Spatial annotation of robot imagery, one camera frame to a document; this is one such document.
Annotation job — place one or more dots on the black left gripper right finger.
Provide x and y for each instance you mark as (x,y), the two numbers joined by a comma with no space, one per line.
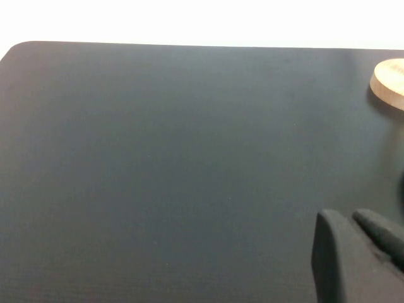
(383,235)

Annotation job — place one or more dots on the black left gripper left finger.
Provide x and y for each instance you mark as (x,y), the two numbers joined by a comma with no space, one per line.
(341,265)

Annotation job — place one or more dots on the wooden tree headphone stand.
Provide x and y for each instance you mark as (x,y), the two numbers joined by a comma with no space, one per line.
(389,83)

